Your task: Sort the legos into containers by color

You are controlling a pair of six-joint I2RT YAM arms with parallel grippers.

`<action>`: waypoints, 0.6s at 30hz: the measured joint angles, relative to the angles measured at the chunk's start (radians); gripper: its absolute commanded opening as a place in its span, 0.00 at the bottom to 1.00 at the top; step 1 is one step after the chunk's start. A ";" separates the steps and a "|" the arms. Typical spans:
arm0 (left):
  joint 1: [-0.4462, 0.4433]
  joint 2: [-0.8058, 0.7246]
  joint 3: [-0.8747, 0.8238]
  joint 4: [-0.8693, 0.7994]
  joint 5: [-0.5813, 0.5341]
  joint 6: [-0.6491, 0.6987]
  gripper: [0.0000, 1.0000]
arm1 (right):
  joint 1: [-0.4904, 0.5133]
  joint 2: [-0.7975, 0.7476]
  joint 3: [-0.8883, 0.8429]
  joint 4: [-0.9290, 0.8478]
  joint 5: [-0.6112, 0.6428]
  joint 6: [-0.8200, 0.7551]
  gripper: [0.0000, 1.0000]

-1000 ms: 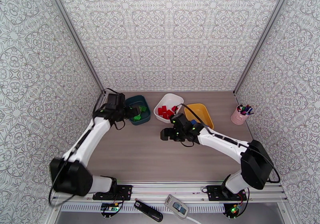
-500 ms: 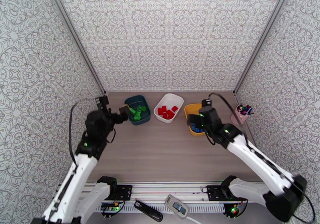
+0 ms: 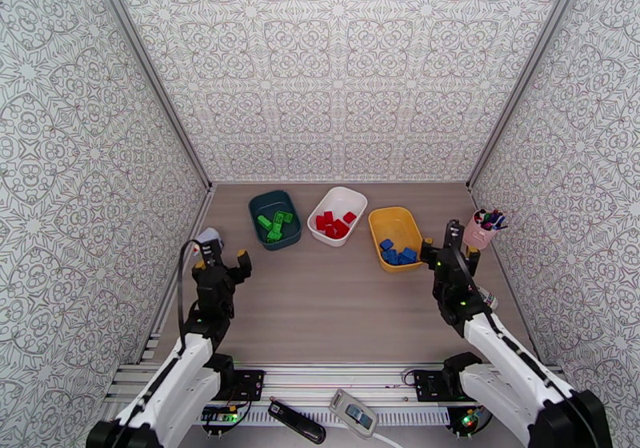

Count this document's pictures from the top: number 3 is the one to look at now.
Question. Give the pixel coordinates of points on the marker pen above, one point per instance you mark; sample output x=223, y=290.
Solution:
x=479, y=216
x=494, y=215
x=501, y=226

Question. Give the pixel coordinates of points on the white plastic bottle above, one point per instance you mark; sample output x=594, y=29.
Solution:
x=209, y=235

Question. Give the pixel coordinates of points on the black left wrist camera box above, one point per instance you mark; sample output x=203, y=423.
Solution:
x=212, y=252

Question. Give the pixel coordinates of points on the green lego plate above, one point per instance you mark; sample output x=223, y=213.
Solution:
x=286, y=216

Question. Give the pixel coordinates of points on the patterned cylindrical tube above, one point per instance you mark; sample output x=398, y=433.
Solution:
x=490, y=300

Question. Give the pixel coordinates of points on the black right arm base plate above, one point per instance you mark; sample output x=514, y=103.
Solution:
x=430, y=386

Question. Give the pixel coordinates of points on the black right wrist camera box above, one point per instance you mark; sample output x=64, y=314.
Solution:
x=453, y=234

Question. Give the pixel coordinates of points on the right circuit board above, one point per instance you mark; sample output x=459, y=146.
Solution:
x=470, y=421

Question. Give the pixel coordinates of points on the aluminium frame post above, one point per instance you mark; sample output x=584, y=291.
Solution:
x=149, y=69
x=526, y=69

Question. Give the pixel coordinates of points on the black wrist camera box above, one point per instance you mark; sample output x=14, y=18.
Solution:
x=453, y=234
x=212, y=252

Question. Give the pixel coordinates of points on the teal plastic container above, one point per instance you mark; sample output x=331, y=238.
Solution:
x=265, y=204

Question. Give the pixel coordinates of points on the white plastic container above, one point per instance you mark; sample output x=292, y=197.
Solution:
x=340, y=199

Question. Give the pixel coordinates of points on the circuit board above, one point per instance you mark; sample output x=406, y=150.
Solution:
x=470, y=421
x=220, y=416

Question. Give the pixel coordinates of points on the white grey handheld device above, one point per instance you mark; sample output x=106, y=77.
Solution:
x=350, y=409

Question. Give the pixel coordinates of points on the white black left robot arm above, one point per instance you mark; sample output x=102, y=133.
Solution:
x=175, y=381

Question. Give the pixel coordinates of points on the black handheld device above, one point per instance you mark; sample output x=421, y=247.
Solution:
x=297, y=421

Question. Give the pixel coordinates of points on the white slotted grille strip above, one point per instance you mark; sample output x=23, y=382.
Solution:
x=400, y=415

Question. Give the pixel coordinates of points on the blue lego brick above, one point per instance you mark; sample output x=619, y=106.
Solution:
x=403, y=260
x=392, y=257
x=386, y=245
x=411, y=253

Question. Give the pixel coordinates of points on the pink pen cup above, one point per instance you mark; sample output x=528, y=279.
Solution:
x=477, y=235

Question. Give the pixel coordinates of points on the aluminium mounting rail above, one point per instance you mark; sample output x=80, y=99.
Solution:
x=340, y=381

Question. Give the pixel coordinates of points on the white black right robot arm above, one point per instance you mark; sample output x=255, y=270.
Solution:
x=515, y=366

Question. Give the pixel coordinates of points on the left circuit board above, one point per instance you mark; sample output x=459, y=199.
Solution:
x=220, y=416

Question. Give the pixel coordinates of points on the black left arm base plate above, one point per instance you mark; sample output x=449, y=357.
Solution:
x=247, y=384

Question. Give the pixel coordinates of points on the small green lego brick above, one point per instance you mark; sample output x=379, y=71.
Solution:
x=276, y=218

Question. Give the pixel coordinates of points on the yellow plastic container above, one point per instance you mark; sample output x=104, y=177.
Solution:
x=395, y=224

